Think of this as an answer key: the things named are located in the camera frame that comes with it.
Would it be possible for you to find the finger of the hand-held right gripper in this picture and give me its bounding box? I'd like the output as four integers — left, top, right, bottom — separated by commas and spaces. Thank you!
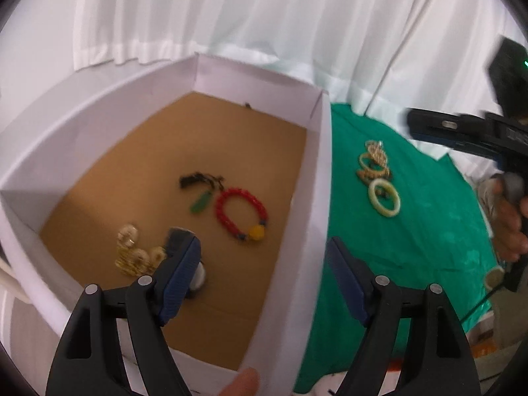
406, 108, 502, 158

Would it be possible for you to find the person's right hand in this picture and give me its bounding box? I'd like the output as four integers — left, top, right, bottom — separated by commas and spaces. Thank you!
478, 175, 528, 262

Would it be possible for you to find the gold ring chain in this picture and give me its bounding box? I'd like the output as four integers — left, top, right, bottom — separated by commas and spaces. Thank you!
115, 223, 168, 276

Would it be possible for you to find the green table cloth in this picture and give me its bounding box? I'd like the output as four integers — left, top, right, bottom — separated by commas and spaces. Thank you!
295, 103, 496, 392

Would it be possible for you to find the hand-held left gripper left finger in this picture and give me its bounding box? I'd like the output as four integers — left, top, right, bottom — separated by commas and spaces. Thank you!
45, 227, 203, 396

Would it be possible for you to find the gold bangle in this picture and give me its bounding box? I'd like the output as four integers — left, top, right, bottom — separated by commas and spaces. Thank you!
358, 167, 392, 184

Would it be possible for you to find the gold bead necklace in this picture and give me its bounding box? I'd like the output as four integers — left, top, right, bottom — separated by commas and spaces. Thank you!
358, 152, 382, 172

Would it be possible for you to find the pale jade bangle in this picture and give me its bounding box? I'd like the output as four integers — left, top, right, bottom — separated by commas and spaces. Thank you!
368, 179, 401, 216

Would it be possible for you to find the green pendant black cord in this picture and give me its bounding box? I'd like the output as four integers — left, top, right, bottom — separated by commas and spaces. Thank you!
179, 172, 225, 215

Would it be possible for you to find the red bead bracelet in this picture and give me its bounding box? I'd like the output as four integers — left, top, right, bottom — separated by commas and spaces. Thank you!
214, 187, 269, 243

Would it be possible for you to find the black wrist watch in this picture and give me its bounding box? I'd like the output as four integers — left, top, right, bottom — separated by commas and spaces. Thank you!
187, 262, 208, 300

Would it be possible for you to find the white curtain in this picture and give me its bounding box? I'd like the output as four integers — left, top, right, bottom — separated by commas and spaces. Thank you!
8, 0, 526, 186

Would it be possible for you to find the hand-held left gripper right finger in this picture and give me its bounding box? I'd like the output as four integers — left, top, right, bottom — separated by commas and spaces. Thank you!
328, 237, 481, 396

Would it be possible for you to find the person's left hand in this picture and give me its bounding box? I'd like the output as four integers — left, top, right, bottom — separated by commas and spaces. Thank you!
218, 368, 261, 396

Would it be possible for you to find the thin black cable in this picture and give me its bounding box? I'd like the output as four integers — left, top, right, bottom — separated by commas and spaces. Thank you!
363, 0, 446, 116

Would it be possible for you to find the white cardboard box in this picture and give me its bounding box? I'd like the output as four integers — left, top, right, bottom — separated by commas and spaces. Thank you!
0, 52, 333, 394

